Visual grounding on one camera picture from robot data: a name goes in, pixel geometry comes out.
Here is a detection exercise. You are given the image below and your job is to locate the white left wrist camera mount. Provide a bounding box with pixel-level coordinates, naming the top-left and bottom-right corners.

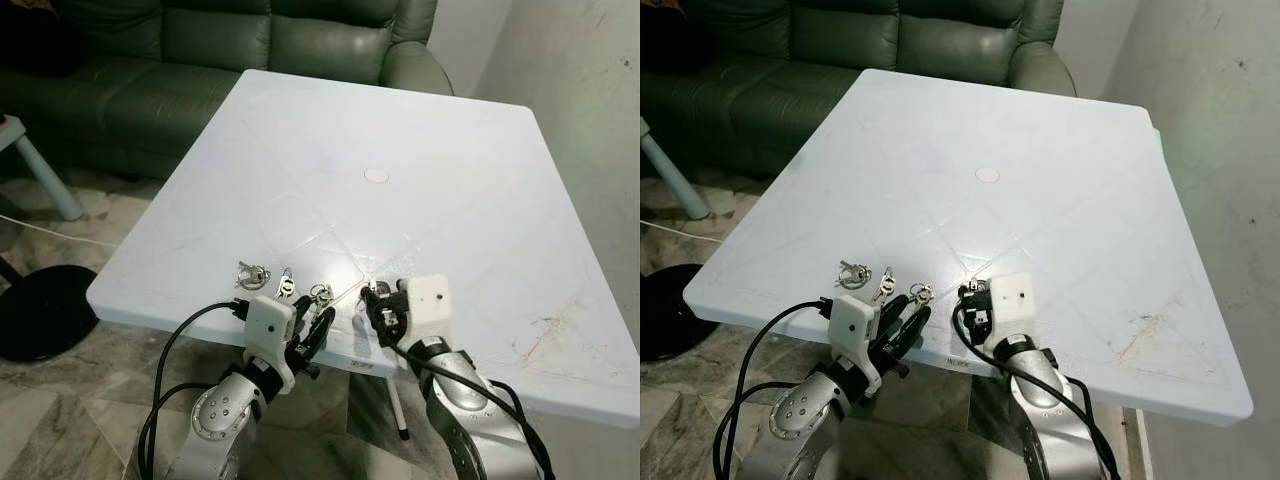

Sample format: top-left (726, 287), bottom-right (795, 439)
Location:
top-left (243, 294), bottom-right (299, 393)
top-left (829, 292), bottom-right (882, 398)

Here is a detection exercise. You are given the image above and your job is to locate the green leather sofa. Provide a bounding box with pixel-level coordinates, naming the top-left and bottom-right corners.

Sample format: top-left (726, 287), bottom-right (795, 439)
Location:
top-left (0, 0), bottom-right (457, 183)
top-left (640, 0), bottom-right (1080, 179)

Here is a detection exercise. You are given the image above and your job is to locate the grey-blue furniture leg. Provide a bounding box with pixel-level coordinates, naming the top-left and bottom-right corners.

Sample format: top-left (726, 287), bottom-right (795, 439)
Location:
top-left (640, 118), bottom-right (712, 220)
top-left (0, 115), bottom-right (87, 222)

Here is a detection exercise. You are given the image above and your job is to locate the white plastic square table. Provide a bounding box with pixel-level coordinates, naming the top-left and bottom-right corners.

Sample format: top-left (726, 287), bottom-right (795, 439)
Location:
top-left (87, 68), bottom-right (641, 441)
top-left (683, 68), bottom-right (1254, 428)

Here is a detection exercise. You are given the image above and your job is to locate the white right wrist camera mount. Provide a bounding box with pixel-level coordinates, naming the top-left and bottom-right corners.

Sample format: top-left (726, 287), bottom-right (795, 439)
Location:
top-left (984, 272), bottom-right (1037, 353)
top-left (403, 276), bottom-right (454, 347)

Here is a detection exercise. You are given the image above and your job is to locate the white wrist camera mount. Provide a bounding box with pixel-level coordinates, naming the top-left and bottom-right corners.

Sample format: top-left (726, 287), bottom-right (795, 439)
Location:
top-left (243, 294), bottom-right (299, 393)
top-left (984, 272), bottom-right (1037, 353)
top-left (829, 292), bottom-right (882, 398)
top-left (403, 276), bottom-right (454, 347)

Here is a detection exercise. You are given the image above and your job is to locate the black round stand base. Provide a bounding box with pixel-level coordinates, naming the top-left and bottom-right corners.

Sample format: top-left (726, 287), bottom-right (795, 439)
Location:
top-left (0, 265), bottom-right (99, 362)
top-left (640, 263), bottom-right (707, 362)

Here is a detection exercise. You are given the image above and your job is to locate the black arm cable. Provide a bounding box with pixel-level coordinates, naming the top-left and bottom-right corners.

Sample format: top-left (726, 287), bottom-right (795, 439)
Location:
top-left (954, 303), bottom-right (1123, 480)
top-left (137, 298), bottom-right (251, 480)
top-left (368, 312), bottom-right (556, 480)
top-left (714, 297), bottom-right (839, 480)

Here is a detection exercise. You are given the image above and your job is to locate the thin white floor cable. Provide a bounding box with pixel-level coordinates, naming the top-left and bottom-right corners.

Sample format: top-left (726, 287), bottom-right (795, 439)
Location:
top-left (640, 220), bottom-right (717, 244)
top-left (0, 212), bottom-right (119, 248)

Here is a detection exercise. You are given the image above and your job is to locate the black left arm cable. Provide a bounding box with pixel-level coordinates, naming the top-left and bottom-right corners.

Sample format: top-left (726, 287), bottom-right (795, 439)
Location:
top-left (137, 298), bottom-right (251, 480)
top-left (714, 297), bottom-right (839, 480)

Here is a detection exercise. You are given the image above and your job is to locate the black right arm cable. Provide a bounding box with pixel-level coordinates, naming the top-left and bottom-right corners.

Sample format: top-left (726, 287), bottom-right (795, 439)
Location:
top-left (368, 312), bottom-right (556, 480)
top-left (954, 303), bottom-right (1123, 480)

